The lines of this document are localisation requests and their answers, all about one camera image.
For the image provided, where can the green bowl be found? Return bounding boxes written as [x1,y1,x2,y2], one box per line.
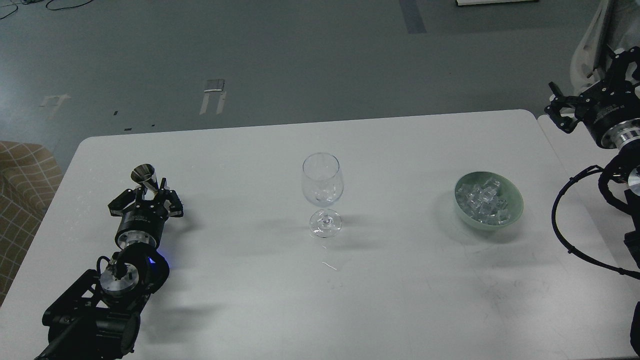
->
[453,171,524,231]

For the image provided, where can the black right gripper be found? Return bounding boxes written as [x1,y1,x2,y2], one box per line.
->
[544,46,640,150]

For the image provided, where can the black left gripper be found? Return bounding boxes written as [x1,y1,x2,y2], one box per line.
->
[108,181,185,249]

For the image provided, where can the steel double jigger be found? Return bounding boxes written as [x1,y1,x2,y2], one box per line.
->
[130,163,177,203]

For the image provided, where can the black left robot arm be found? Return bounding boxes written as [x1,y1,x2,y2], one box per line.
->
[38,178,184,360]

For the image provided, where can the clear ice cubes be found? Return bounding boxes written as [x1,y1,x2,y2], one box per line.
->
[454,177,511,226]

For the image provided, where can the clear wine glass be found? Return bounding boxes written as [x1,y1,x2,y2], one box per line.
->
[301,152,345,239]

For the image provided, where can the tan checkered cushion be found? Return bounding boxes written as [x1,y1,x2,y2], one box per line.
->
[0,141,63,302]

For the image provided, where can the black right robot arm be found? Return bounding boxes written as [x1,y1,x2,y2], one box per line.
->
[538,46,639,296]

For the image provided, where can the person in white shirt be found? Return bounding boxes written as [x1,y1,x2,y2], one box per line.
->
[608,0,640,50]

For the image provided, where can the black floor cable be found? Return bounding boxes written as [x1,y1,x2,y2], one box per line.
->
[0,0,96,21]

